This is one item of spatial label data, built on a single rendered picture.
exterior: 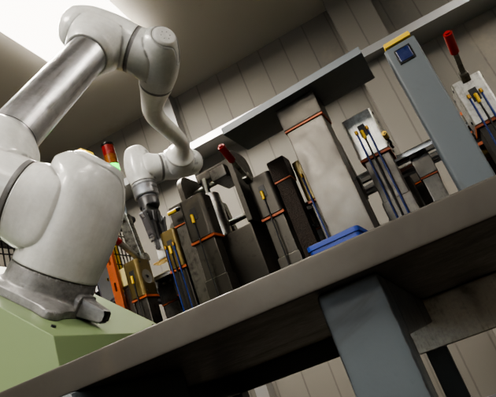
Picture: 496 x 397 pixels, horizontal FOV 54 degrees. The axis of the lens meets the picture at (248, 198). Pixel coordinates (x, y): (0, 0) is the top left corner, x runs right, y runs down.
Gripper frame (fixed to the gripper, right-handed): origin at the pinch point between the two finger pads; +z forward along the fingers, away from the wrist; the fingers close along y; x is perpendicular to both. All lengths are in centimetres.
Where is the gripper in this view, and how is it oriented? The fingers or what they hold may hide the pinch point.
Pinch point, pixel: (162, 249)
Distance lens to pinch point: 172.0
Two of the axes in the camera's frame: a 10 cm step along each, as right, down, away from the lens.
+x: -8.4, 4.4, 3.3
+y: 4.4, 1.9, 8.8
